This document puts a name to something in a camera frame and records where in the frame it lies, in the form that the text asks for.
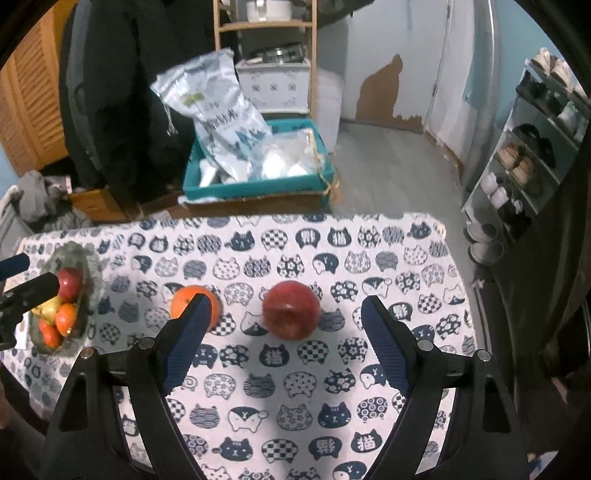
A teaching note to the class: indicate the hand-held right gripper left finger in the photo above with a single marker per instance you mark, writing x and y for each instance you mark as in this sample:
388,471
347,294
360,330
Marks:
184,346

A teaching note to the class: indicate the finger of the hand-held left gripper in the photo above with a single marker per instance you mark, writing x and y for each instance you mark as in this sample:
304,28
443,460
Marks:
16,266
37,287

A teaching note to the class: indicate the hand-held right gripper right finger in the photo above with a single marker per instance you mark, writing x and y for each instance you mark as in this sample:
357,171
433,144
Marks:
385,346

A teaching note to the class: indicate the large green-yellow pear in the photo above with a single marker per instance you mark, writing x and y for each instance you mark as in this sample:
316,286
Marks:
48,308

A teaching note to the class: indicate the red apple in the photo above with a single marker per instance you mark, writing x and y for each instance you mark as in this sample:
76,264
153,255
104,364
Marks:
291,309
70,282

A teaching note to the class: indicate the scalloped glass plate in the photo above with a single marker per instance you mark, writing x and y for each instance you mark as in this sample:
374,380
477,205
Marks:
90,277

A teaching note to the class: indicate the grey clothing pile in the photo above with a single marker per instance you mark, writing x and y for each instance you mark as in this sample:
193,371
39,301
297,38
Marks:
41,194

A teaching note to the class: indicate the wooden drawer unit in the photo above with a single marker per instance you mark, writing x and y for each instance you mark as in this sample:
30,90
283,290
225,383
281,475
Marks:
97,205

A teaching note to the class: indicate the cat print tablecloth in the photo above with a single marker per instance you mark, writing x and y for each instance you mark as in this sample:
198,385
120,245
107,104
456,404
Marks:
323,258

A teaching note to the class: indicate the grey slippers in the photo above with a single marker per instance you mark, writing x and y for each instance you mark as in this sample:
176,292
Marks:
485,244

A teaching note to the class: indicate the wooden louvered cabinet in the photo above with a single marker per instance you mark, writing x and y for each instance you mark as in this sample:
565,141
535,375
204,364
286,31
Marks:
32,106

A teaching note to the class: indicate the teal cardboard box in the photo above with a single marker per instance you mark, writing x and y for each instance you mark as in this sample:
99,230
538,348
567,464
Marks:
258,187

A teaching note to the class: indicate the black coat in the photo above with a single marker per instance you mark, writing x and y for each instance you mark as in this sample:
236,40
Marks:
120,92

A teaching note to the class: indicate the clear plastic bag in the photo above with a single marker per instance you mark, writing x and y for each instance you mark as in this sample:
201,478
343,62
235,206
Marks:
286,157

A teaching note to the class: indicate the group of assorted shoes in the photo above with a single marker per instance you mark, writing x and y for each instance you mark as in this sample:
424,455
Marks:
517,161

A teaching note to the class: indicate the printed plastic bag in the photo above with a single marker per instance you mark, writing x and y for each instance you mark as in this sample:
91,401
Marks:
217,115

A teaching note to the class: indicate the white door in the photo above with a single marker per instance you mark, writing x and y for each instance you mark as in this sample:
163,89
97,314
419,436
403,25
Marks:
445,106

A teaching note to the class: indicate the grey shoe rack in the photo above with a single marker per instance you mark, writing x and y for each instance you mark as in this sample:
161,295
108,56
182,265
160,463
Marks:
531,120

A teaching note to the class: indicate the white printed storage box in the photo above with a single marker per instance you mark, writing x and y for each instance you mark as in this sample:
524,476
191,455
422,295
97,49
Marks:
272,87

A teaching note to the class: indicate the wooden shelf rack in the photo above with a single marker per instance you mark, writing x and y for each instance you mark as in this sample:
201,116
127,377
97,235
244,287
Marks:
314,55

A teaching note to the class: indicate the metal pot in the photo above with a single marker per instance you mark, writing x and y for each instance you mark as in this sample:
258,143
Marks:
279,54

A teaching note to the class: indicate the white pot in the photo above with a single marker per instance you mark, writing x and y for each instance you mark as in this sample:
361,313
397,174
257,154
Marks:
268,9

